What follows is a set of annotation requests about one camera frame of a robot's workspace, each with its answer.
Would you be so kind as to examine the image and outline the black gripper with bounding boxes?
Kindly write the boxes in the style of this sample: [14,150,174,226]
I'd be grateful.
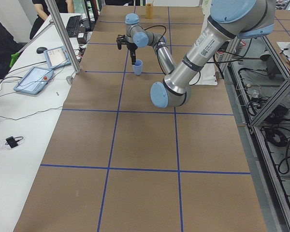
[116,34,138,65]

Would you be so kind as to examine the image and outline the light blue plastic cup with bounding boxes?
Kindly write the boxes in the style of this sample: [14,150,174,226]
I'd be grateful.
[132,59,143,75]

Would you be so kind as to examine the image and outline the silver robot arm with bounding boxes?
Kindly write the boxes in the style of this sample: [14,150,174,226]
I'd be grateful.
[117,0,276,108]

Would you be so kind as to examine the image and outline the tan cylindrical holder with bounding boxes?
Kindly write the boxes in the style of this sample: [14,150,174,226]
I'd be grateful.
[145,3,153,19]

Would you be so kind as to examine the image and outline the black keyboard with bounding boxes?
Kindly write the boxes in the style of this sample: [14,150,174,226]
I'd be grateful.
[66,15,82,38]

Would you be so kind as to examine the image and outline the person in black shirt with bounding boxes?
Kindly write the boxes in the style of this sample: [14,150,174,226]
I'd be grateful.
[29,0,75,41]

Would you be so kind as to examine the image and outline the white paper sheet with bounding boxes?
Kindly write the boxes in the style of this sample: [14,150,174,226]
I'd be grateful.
[189,64,218,86]

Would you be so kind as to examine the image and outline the black computer mouse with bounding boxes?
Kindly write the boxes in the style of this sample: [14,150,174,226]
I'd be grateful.
[36,47,47,54]

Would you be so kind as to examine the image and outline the blue teach pendant tablet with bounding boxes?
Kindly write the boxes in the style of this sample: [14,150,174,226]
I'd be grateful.
[14,66,54,95]

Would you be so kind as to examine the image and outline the small black adapter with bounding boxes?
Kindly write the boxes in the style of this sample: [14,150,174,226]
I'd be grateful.
[5,136,24,148]

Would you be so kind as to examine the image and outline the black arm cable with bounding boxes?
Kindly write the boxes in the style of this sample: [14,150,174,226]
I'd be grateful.
[143,25,167,44]

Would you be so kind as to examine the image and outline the aluminium frame post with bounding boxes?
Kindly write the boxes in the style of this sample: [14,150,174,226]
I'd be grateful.
[45,0,81,74]

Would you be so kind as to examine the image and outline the aluminium truss frame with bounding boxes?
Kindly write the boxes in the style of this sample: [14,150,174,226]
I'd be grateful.
[222,14,290,232]

